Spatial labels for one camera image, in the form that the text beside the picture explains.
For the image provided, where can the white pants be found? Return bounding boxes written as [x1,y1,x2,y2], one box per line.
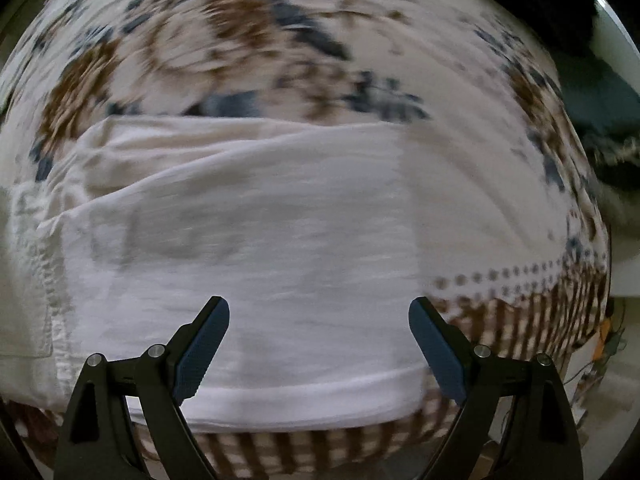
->
[1,118,426,431]

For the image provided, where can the floral beige bed blanket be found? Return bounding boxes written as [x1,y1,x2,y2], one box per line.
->
[1,0,610,479]

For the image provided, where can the dark green plush blanket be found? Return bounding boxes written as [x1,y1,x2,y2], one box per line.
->
[556,54,639,192]

